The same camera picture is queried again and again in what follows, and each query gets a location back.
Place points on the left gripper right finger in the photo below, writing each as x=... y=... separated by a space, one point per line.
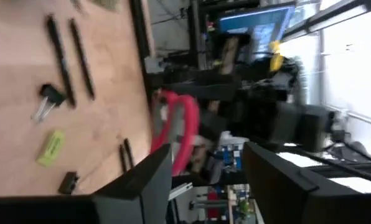
x=282 y=193

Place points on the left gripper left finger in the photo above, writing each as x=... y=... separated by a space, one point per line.
x=142 y=193

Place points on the yellow-green eraser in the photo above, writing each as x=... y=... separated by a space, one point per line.
x=51 y=147

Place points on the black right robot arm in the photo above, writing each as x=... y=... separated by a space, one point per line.
x=285 y=124

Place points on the yellow plug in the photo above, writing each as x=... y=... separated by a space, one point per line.
x=275 y=60

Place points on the blue screen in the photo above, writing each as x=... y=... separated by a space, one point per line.
x=254 y=25

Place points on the black aluminium table frame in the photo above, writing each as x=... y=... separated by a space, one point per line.
x=139 y=31

